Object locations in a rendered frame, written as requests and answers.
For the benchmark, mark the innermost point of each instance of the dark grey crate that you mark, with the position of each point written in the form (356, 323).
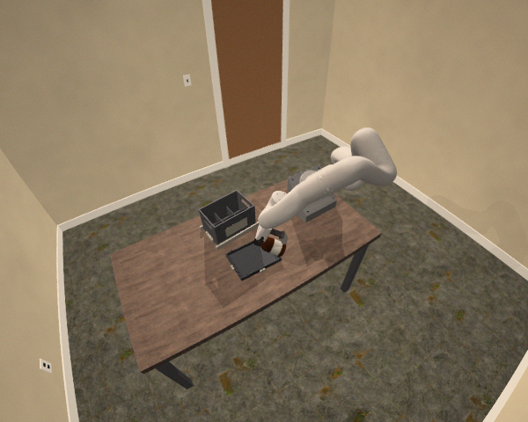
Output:
(222, 226)

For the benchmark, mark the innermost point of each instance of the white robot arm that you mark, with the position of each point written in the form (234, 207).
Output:
(347, 171)

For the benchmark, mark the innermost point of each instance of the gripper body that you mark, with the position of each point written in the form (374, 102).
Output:
(262, 232)

